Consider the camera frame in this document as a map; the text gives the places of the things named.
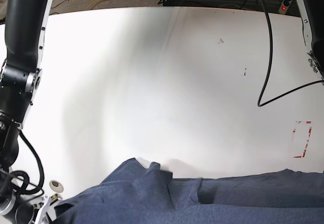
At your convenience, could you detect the white power strip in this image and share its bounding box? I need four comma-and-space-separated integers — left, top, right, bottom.
278, 0, 293, 15

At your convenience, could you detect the left table cable grommet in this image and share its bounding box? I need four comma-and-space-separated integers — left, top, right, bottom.
49, 180, 64, 193

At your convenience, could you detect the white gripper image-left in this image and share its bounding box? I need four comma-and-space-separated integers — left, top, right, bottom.
31, 194, 63, 223

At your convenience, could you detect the black robot arm image-left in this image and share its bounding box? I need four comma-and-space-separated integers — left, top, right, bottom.
1, 0, 57, 223

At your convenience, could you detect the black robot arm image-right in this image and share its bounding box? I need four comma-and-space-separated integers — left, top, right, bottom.
257, 0, 323, 107

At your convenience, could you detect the red tape rectangle marking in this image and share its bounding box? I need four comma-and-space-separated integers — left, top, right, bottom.
292, 121, 312, 159

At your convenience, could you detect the dark blue T-shirt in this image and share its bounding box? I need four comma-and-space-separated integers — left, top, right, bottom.
55, 158, 323, 223

